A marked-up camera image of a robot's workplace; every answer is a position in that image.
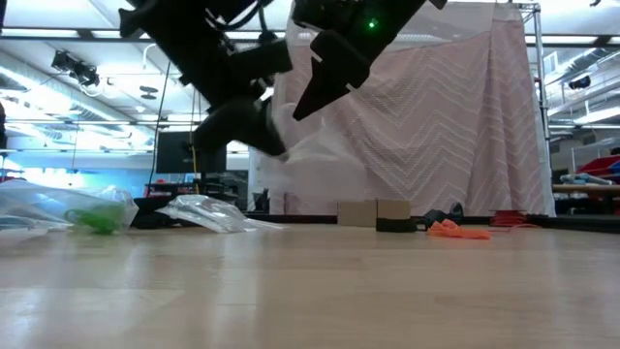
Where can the black aluminium table frame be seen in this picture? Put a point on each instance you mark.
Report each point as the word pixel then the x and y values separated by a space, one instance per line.
pixel 591 224

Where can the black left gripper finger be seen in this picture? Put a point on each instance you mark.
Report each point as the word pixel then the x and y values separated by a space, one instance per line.
pixel 242 126

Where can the white cabinet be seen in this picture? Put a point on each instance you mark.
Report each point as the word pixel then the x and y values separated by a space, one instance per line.
pixel 254 174

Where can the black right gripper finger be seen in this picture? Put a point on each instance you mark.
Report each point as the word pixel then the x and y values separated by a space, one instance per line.
pixel 334 68

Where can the orange rubber band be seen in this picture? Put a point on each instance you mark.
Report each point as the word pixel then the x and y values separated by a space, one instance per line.
pixel 455 231

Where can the long green rubber band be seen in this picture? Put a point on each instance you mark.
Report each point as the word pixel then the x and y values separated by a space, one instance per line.
pixel 97 222

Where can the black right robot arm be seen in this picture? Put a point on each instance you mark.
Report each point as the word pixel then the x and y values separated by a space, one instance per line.
pixel 436 3

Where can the red black tape roll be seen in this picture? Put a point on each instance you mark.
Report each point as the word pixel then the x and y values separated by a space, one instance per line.
pixel 508 218

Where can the black computer monitor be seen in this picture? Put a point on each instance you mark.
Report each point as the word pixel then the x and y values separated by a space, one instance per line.
pixel 169 155

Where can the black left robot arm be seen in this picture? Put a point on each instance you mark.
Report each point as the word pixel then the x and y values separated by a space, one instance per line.
pixel 184 34

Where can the silver metal rack pole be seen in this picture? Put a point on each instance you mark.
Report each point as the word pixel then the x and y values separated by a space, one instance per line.
pixel 539 72

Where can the black ceiling track lights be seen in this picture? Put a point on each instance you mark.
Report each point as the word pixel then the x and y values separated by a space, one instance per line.
pixel 77 70

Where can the red storage bin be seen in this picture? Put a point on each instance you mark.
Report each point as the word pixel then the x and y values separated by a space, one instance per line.
pixel 598 166

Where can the wooden side table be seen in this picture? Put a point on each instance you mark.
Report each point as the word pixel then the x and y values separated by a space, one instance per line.
pixel 586 189

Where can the small cardboard box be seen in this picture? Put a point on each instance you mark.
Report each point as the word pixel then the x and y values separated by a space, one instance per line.
pixel 358 213

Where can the pink chevron cloth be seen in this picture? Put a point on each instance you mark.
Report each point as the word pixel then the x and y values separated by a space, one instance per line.
pixel 460 136

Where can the black ceiling spotlight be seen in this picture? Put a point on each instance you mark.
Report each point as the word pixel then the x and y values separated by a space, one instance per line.
pixel 579 82

